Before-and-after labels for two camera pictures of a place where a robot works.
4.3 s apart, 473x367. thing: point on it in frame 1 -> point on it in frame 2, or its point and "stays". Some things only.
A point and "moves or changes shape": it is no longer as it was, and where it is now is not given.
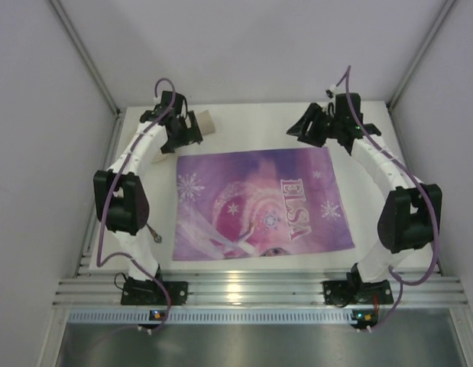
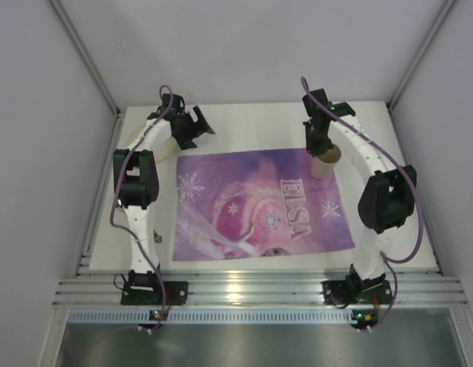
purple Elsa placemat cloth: [256, 202] stays
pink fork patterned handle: [157, 238] stays
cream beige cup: [205, 121] moves or changes shape
